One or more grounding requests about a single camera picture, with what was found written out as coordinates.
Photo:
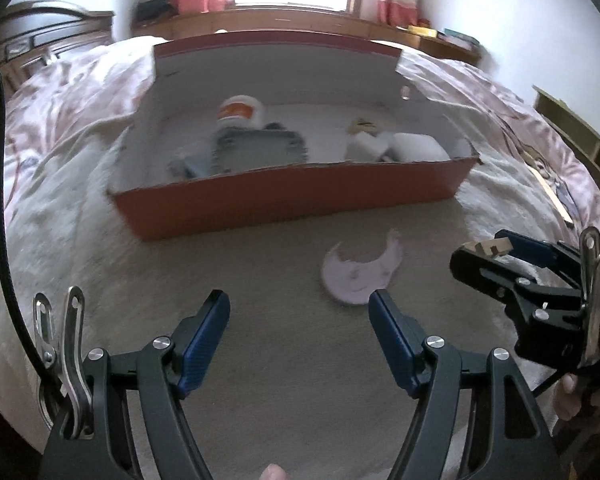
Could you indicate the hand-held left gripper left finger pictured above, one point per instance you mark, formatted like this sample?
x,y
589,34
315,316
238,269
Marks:
x,y
202,340

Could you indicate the pink printed quilt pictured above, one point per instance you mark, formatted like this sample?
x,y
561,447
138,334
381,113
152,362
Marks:
x,y
55,90

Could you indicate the wooden chair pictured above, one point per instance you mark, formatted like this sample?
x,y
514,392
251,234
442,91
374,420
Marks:
x,y
570,130

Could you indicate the lilac moon-shaped disc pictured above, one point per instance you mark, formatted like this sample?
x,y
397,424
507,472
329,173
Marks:
x,y
355,280

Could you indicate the white charger plug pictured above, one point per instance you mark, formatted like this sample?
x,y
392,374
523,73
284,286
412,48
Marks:
x,y
367,149

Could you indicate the wooden window bench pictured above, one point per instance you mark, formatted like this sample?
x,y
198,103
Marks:
x,y
305,22

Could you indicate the black bag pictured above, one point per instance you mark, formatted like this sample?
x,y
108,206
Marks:
x,y
155,9

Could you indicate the metal spring clip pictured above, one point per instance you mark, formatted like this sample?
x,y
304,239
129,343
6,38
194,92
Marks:
x,y
592,300
65,355

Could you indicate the red cardboard box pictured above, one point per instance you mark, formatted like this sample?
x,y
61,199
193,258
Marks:
x,y
290,200

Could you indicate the grey plastic enclosure lid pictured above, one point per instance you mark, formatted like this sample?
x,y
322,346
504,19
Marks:
x,y
260,152

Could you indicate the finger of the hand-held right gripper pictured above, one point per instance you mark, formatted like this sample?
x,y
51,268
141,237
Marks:
x,y
490,277
535,250

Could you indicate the person's left hand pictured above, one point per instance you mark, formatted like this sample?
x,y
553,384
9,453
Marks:
x,y
274,472

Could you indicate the dark wooden headboard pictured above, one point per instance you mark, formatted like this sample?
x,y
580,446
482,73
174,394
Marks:
x,y
45,35

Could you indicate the white fleece blanket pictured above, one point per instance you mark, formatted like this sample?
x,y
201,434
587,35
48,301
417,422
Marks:
x,y
280,260

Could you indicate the stack of books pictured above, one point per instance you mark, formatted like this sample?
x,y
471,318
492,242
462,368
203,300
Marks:
x,y
457,37

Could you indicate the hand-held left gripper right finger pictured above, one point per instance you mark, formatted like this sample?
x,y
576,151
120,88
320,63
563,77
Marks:
x,y
395,340

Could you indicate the wooden slat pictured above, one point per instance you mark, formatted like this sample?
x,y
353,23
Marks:
x,y
552,195

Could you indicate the white pill bottle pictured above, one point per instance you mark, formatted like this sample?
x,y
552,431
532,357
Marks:
x,y
240,110

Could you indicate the white rounded case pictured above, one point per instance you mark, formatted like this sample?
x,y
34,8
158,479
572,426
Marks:
x,y
420,147

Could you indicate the person's right hand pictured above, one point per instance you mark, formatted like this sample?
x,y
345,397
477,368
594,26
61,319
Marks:
x,y
565,397

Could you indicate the yellow box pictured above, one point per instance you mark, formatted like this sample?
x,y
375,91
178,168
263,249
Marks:
x,y
422,30

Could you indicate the wooden puzzle piece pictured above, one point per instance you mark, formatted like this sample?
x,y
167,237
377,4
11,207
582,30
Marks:
x,y
485,249

